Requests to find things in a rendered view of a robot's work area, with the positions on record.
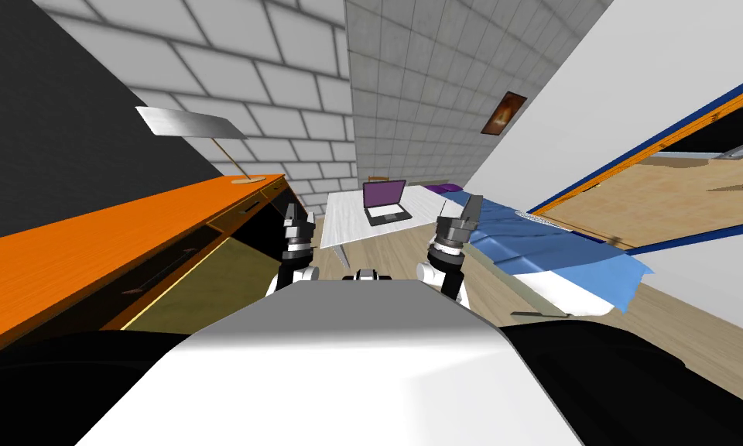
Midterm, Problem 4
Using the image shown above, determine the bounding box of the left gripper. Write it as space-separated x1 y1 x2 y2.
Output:
283 201 317 245

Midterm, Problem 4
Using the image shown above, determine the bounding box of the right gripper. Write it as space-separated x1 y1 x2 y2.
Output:
436 194 485 250

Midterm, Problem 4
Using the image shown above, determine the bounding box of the white table with laptop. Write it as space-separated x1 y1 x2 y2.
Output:
318 179 465 269

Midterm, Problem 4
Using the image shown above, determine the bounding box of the bed with blue blanket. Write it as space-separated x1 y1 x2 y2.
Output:
423 182 655 321

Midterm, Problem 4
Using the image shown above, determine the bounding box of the silver shade desk lamp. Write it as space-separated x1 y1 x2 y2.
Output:
135 105 267 186

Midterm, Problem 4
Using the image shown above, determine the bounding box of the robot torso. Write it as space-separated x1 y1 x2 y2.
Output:
74 268 586 446

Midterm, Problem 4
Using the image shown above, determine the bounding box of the orange topped black dresser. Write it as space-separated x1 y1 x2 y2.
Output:
0 174 292 366

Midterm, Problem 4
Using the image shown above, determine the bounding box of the dark framed wall picture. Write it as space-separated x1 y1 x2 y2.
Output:
479 91 529 137

